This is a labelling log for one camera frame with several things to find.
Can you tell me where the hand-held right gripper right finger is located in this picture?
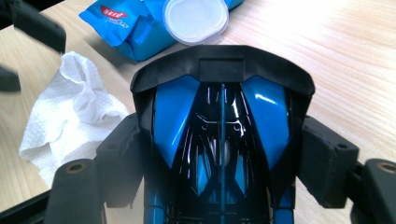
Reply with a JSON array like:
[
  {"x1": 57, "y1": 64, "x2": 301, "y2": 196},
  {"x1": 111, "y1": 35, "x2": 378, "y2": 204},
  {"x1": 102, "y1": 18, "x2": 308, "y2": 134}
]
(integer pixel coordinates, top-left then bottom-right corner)
[{"x1": 298, "y1": 115, "x2": 396, "y2": 224}]

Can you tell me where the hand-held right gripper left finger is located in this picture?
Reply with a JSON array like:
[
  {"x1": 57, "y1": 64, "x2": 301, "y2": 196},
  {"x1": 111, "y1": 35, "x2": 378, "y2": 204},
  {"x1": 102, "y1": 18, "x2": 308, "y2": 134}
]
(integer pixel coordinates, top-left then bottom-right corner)
[{"x1": 43, "y1": 113, "x2": 157, "y2": 224}]

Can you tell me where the white wet wipe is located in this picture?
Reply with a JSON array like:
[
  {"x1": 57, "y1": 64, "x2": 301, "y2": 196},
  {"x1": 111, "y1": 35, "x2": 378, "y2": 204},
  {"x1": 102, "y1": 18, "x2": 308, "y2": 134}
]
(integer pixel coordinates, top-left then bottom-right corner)
[{"x1": 18, "y1": 50, "x2": 131, "y2": 189}]

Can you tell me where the blue wet wipes pack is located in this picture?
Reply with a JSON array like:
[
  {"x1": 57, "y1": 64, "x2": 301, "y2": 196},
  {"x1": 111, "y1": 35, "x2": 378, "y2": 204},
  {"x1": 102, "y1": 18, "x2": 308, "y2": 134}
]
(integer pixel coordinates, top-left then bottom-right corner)
[{"x1": 78, "y1": 0, "x2": 246, "y2": 63}]

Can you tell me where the blue and black toy car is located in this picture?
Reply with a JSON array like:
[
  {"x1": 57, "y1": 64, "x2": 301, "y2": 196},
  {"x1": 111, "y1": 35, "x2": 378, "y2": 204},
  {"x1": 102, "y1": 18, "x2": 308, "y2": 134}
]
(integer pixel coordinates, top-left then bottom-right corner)
[{"x1": 130, "y1": 44, "x2": 316, "y2": 224}]

